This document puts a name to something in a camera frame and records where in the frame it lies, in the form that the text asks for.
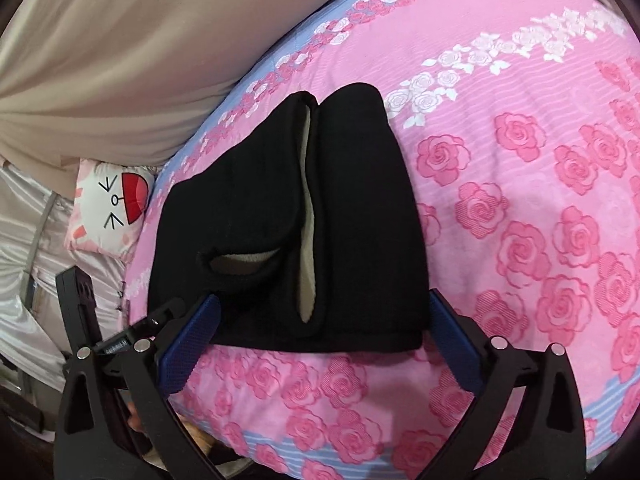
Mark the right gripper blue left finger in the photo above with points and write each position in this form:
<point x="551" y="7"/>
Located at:
<point x="186" y="343"/>

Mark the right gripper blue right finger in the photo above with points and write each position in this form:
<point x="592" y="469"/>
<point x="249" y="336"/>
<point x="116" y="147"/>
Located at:
<point x="460" y="342"/>

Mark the black pants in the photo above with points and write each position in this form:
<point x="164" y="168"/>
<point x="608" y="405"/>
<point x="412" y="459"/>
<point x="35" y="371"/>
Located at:
<point x="307" y="232"/>

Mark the left hand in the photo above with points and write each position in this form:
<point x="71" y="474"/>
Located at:
<point x="216" y="452"/>

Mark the white cat face pillow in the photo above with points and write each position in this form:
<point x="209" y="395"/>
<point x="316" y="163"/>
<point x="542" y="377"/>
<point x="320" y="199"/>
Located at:
<point x="109" y="208"/>

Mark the silver satin cloth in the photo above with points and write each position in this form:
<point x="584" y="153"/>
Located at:
<point x="33" y="227"/>

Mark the pink floral bed sheet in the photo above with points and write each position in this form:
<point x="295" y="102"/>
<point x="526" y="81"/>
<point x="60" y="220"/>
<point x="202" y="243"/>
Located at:
<point x="519" y="123"/>

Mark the beige headboard cover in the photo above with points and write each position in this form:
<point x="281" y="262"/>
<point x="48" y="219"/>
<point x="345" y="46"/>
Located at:
<point x="123" y="81"/>

